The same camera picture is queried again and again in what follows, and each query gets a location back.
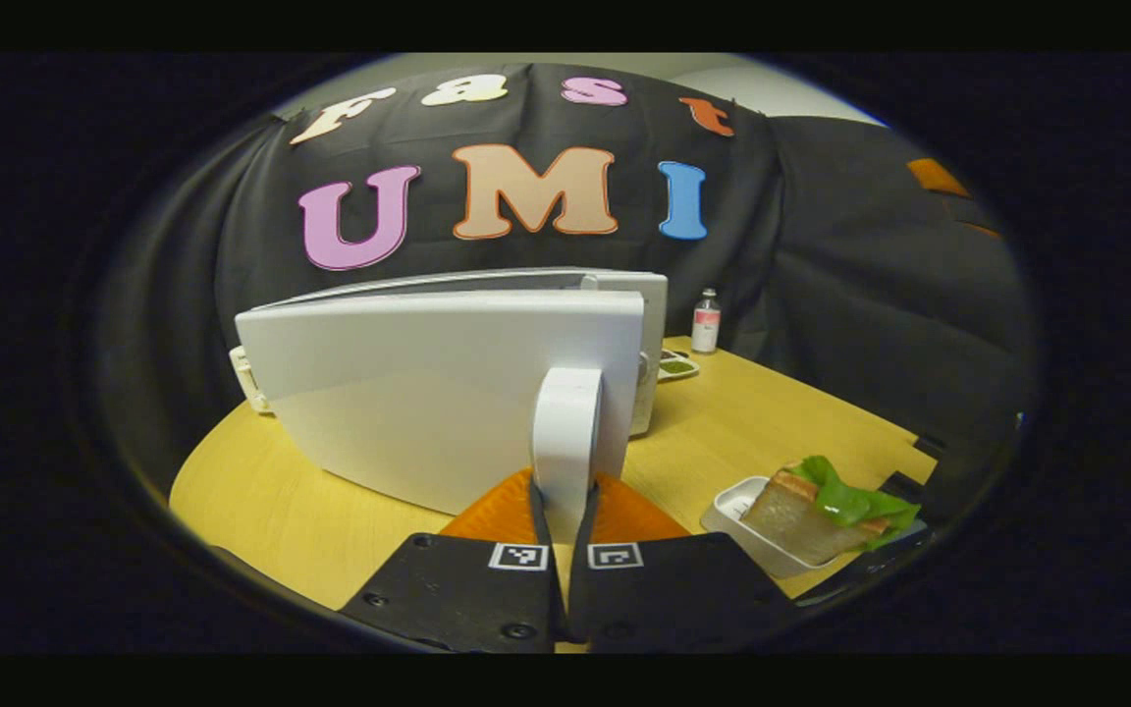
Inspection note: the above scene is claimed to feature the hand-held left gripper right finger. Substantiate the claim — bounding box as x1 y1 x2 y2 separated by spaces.
567 471 802 654

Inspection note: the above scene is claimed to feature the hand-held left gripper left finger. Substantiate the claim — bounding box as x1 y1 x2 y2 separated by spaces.
340 469 564 654

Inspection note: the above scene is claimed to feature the lettuce sandwich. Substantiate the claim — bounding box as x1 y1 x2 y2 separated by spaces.
742 455 922 568

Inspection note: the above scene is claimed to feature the white microwave oven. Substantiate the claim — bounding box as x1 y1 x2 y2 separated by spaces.
230 267 670 517

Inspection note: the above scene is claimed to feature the white rectangular tray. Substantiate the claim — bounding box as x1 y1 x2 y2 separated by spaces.
701 476 822 578

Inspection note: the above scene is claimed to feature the small clear bottle pink label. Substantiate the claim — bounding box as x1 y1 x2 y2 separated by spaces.
691 288 722 354

